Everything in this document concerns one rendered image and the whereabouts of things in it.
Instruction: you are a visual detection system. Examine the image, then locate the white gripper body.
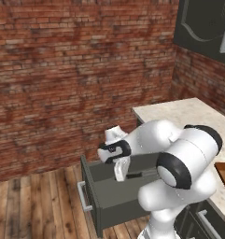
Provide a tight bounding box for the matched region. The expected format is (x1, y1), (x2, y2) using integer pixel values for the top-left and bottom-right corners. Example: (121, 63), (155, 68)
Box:
(113, 156), (132, 183)

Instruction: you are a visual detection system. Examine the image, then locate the dark grey open drawer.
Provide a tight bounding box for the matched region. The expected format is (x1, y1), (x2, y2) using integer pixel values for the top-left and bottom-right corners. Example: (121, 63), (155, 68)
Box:
(79, 151), (163, 239)

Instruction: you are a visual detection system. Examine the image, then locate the brown wooden cutting board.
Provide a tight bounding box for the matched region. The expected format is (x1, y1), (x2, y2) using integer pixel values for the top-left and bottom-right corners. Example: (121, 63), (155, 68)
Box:
(214, 161), (225, 198)

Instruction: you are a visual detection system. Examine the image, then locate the dark base cupboard front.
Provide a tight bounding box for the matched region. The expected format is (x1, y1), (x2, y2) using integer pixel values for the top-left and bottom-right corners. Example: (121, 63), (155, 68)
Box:
(174, 199), (225, 239)

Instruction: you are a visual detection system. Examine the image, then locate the silver drawer handle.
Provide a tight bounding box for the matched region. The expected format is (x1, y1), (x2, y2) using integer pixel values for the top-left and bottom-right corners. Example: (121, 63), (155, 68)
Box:
(77, 180), (94, 214)

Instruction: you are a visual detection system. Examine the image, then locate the silver base cupboard handle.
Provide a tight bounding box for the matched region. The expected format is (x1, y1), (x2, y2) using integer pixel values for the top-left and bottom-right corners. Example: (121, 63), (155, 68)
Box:
(196, 209), (224, 239)

